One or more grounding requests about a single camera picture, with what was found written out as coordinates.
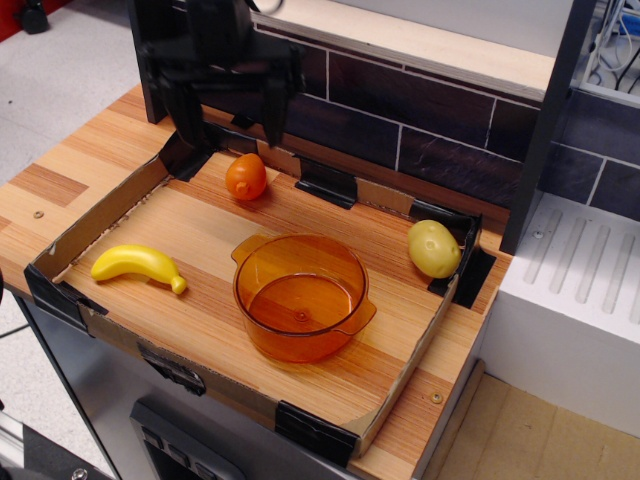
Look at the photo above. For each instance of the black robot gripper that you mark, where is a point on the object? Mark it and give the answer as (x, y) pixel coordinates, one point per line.
(219, 48)

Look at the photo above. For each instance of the orange toy carrot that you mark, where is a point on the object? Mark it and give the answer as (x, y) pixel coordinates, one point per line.
(246, 177)

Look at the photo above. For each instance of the cardboard fence with black tape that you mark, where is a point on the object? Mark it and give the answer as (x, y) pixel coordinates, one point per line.
(104, 186)

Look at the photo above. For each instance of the orange transparent plastic pot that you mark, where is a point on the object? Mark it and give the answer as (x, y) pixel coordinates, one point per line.
(304, 296)

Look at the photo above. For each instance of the yellow toy banana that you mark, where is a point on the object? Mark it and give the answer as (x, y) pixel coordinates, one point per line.
(138, 260)

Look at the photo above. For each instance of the yellow toy potato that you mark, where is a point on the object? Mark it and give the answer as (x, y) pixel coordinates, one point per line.
(433, 249)

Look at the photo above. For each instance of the light wooden shelf board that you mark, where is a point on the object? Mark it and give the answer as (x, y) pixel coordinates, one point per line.
(459, 57)

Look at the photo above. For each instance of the grey toy oven front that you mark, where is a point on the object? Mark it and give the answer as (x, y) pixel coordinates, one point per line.
(181, 443)

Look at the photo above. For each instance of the white toy sink drainboard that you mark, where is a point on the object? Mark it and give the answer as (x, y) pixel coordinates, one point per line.
(565, 323)

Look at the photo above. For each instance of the dark grey left post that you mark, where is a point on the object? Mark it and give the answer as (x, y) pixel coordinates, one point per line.
(153, 22)

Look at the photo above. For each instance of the dark grey shelf post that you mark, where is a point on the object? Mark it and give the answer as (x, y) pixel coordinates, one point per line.
(558, 89)

